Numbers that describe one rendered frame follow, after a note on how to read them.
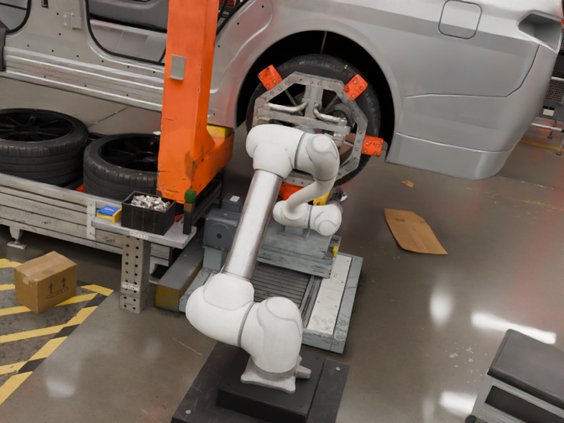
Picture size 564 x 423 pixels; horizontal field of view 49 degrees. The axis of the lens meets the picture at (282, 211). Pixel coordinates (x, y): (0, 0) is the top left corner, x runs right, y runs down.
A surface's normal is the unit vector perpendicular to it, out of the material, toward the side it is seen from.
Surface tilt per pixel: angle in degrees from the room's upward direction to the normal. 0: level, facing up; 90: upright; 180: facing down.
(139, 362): 0
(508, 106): 90
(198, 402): 0
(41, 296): 90
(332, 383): 0
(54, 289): 90
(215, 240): 90
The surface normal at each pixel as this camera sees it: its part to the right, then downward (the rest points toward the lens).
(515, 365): 0.15, -0.89
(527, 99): 0.41, 0.45
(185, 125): -0.22, 0.40
